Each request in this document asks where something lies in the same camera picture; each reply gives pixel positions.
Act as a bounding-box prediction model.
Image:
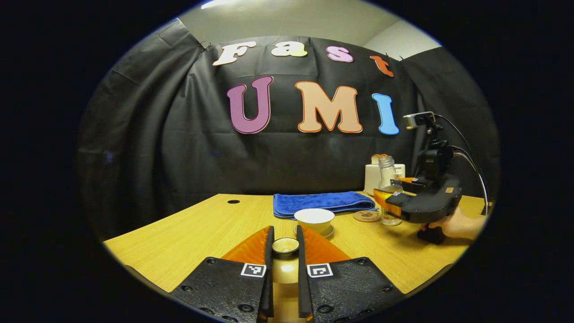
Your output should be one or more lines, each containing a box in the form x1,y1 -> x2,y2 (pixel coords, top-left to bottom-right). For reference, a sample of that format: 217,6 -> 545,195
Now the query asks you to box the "cream ceramic teacup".
294,208 -> 335,235

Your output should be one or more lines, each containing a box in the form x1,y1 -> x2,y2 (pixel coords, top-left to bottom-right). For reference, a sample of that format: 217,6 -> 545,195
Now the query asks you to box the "cream teacup lid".
271,237 -> 300,323

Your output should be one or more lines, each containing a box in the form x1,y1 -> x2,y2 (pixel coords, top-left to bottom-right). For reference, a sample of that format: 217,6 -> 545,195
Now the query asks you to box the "clear water bottle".
378,156 -> 404,227

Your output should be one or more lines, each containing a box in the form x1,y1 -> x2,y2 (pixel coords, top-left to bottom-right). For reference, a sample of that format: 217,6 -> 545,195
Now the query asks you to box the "black backdrop cloth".
77,18 -> 500,240

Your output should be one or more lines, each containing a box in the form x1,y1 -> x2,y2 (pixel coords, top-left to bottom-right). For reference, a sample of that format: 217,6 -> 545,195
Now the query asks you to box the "ceiling light panel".
201,0 -> 245,10

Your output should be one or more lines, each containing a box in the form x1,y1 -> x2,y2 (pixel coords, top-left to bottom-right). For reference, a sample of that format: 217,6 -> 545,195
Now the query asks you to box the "white toaster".
364,163 -> 406,196

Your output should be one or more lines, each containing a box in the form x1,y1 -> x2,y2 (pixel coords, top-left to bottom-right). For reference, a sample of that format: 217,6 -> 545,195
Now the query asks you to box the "blue towel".
273,192 -> 377,220

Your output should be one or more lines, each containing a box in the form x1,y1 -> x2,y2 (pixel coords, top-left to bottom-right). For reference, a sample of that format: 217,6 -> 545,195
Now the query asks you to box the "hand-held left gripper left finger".
170,225 -> 275,323

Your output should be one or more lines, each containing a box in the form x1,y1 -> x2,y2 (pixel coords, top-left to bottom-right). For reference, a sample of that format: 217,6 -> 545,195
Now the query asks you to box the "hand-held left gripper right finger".
296,225 -> 405,323

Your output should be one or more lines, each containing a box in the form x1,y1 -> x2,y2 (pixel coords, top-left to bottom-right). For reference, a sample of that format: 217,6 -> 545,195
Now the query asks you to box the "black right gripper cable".
436,114 -> 490,217

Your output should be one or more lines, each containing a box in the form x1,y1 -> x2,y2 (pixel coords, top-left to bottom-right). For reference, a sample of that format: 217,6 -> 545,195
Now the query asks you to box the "round brown coaster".
352,210 -> 382,223

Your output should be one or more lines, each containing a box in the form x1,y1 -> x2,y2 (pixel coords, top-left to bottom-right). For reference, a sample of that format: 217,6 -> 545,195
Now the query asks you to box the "cream ceramic saucer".
293,223 -> 336,239

